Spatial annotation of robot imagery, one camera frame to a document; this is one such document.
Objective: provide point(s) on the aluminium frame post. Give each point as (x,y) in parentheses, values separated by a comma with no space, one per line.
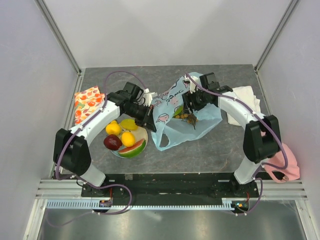
(276,34)
(58,34)

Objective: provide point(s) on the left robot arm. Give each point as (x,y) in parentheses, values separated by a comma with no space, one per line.
(71,147)

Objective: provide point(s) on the right aluminium frame post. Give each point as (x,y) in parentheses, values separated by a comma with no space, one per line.
(276,34)

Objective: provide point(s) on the white folded cloth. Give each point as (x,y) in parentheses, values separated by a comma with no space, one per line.
(246,94)

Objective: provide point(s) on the slotted cable duct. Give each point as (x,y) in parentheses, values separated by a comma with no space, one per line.
(99,204)

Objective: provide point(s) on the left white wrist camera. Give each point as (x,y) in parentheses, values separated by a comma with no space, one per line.
(148,96)

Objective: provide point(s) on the cream and blue plate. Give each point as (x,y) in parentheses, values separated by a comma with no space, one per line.
(139,134)

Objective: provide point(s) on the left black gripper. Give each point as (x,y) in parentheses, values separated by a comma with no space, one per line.
(147,121)

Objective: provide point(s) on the pink cap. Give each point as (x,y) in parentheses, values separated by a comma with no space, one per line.
(290,173)

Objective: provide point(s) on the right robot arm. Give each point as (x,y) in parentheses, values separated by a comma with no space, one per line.
(262,138)

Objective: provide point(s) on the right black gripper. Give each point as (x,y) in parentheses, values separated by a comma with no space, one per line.
(188,97)

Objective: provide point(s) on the floral orange napkin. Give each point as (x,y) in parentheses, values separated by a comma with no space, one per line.
(86,102)

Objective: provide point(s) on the green fake starfruit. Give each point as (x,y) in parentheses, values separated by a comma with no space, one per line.
(178,110)

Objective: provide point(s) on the fake brown grape cluster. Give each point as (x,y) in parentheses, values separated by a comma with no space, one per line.
(188,118)

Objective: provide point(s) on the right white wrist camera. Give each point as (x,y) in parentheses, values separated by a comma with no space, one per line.
(192,84)

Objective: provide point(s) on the light blue plastic bag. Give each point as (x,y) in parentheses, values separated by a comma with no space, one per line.
(171,132)

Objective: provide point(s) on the fake watermelon slice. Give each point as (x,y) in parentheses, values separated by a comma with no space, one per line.
(133,151)

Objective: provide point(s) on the red fake apple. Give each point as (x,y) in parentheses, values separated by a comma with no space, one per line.
(112,142)

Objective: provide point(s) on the yellow fake mango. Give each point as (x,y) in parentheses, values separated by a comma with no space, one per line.
(129,124)

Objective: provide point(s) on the yellow fake lemon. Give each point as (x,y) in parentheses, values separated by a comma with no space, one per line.
(113,128)
(128,139)

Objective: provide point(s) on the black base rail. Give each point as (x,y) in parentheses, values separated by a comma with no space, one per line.
(215,185)

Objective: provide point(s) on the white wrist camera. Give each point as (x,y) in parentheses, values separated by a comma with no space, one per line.
(192,84)
(148,96)

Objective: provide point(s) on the left aluminium frame post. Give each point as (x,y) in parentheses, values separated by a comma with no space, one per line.
(58,34)

